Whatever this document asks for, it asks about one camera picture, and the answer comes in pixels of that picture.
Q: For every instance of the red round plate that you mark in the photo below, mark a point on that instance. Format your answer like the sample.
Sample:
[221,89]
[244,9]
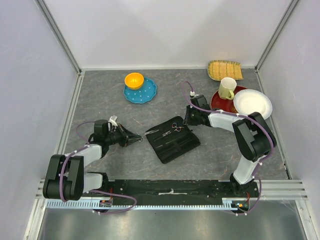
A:
[222,104]

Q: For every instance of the orange bowl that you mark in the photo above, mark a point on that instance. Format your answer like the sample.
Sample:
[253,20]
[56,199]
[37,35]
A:
[134,80]

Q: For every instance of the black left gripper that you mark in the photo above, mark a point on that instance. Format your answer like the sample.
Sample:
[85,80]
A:
[128,138]

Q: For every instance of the pale green mug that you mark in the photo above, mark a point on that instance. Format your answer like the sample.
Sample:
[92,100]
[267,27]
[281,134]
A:
[226,88]

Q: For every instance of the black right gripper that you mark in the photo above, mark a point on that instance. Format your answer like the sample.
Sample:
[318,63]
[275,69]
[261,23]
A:
[187,120]

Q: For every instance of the black zippered tool case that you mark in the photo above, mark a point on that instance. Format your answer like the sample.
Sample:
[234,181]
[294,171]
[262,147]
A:
[168,148]

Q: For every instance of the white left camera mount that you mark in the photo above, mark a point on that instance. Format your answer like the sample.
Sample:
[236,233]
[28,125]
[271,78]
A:
[113,120]

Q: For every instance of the woven bamboo tray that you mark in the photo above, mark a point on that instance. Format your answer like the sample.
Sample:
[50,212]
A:
[219,69]

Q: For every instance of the silver hair scissors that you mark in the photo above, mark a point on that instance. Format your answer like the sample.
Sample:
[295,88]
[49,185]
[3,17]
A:
[148,133]

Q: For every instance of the silver thinning scissors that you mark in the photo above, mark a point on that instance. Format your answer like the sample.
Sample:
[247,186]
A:
[174,128]

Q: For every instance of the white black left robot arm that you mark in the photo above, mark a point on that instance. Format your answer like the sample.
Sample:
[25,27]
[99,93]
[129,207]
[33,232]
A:
[66,178]

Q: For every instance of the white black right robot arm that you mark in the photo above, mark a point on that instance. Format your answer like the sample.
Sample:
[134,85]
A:
[254,138]

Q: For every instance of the blue polka dot plate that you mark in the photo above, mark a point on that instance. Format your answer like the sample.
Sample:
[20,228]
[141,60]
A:
[142,95]

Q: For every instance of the white paper plate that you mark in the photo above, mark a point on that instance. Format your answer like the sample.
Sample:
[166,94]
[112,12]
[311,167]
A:
[248,101]

